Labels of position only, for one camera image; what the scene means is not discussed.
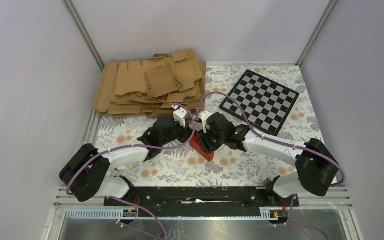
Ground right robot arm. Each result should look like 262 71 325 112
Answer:
197 111 344 206

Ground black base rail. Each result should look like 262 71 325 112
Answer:
122 186 299 218

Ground small yellow white object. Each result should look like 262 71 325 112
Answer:
115 165 129 172

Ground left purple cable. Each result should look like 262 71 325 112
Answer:
65 103 198 240

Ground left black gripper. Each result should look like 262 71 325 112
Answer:
160 117 195 147

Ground purple cable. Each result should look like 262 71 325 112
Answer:
195 92 347 240
65 103 198 240

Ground floral patterned mat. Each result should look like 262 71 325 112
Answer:
95 66 323 187

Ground stack of brown cardboard blanks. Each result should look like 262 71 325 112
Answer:
92 49 207 118

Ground black white checkerboard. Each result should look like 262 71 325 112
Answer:
219 70 300 136

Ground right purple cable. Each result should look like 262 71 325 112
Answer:
195 92 347 240

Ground red paper box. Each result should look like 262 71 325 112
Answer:
189 133 215 162

